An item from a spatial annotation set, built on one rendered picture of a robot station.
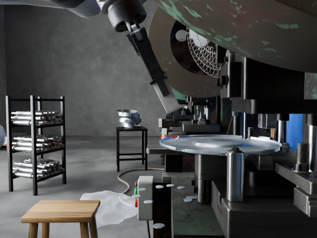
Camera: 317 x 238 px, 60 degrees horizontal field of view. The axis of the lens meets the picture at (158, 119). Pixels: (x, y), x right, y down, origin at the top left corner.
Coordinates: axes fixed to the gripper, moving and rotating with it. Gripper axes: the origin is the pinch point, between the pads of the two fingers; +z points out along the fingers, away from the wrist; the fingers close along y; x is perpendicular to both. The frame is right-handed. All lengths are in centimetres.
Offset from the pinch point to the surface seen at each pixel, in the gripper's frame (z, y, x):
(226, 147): 16.1, -3.6, 7.2
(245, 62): 1.0, -2.4, 18.6
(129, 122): 7, -300, -45
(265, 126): 16.8, -7.8, 18.4
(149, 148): 8.8, -4.1, -8.5
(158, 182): 24.1, -32.5, -13.5
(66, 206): 28, -87, -70
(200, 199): 25.0, -5.4, -3.3
